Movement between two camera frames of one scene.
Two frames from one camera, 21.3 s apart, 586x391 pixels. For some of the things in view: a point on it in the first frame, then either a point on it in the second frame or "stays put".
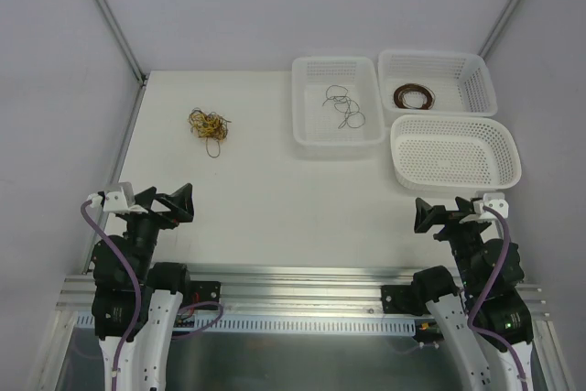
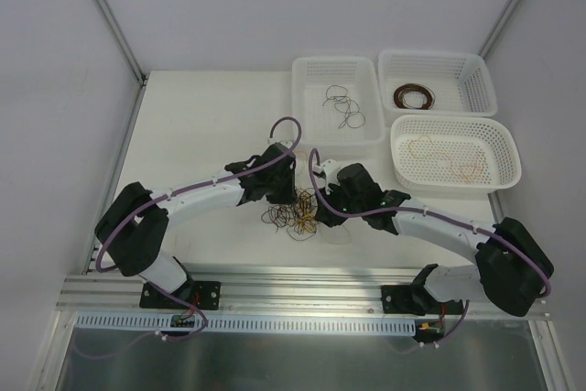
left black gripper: x=153 y=211 -> x=284 y=190
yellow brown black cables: x=210 y=126 -> x=298 y=216
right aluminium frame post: x=514 y=6 stays put
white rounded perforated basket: x=443 y=153 stays put
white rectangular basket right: x=436 y=82 stays put
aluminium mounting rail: x=251 y=288 stays put
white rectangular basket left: x=337 y=101 stays put
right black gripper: x=453 y=222 -> x=327 y=207
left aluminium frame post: x=101 y=2 stays put
